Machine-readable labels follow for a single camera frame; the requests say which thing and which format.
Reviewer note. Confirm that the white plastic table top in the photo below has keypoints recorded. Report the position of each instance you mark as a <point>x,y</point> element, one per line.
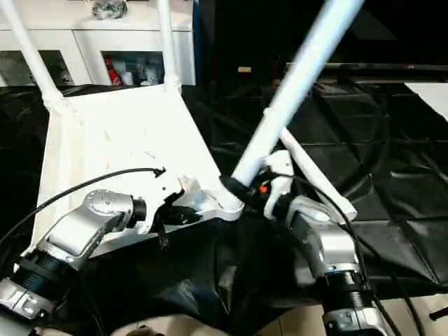
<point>105,140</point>

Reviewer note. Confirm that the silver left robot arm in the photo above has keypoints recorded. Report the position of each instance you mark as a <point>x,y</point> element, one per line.
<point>77,224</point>

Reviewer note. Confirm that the white plastic table leg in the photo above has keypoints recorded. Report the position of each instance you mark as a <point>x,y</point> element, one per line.
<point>290,94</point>
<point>31,59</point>
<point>315,171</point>
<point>168,45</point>

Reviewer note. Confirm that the black television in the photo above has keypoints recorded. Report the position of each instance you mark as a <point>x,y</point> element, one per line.
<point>378,64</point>

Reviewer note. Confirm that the white glass-door cabinet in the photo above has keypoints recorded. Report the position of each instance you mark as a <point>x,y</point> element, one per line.
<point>80,38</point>

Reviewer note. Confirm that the white flat board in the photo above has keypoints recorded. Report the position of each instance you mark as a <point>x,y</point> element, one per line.
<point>430,98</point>

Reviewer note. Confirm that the black case with label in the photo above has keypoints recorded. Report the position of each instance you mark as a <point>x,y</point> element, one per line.
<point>238,35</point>

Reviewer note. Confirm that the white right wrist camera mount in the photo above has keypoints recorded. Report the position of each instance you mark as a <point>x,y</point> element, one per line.
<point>280,168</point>

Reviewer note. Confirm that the shiny crumpled plastic bundle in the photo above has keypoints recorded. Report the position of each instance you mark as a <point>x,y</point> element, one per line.
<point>109,8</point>

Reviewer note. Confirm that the black plastic mat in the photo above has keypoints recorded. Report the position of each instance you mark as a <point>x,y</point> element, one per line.
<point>385,157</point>

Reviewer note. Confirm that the red white bottle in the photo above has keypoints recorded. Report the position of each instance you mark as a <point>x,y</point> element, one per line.
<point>113,71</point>

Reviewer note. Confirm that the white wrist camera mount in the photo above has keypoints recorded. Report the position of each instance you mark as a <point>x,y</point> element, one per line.
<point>157,189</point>
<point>280,168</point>

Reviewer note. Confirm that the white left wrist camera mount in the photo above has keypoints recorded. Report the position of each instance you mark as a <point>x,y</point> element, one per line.
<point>157,189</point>

